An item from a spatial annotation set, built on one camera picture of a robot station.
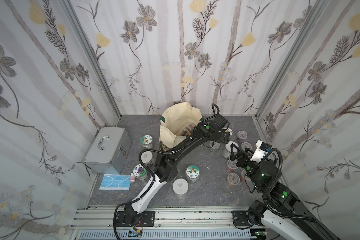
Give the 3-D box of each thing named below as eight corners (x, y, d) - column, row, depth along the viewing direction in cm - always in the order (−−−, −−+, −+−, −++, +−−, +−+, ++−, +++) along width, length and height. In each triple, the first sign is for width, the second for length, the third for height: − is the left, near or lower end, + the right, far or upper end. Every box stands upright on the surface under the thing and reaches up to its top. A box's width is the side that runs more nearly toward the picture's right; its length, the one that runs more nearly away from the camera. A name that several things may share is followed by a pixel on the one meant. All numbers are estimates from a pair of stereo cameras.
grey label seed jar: (172, 199, 82) (171, 193, 75) (173, 184, 88) (172, 178, 80) (188, 199, 82) (188, 193, 75) (188, 184, 88) (188, 178, 80)
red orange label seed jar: (185, 183, 88) (186, 178, 81) (185, 171, 93) (185, 165, 86) (198, 183, 88) (200, 178, 81) (198, 171, 93) (199, 165, 86)
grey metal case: (96, 174, 91) (82, 162, 78) (109, 141, 107) (99, 126, 95) (123, 174, 91) (114, 162, 78) (132, 141, 107) (125, 126, 95)
